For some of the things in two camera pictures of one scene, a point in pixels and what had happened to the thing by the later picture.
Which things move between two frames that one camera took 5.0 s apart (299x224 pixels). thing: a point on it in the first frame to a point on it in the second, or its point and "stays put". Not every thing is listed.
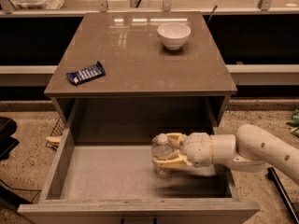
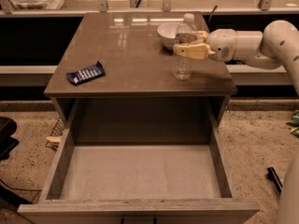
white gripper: [198, 148] to [222, 44]
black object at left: [7, 143] stays put
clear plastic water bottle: [162, 147] to [181, 66]
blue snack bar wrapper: [88, 75] stays put
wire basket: [53, 140] stays put
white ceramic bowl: [174, 35] stays put
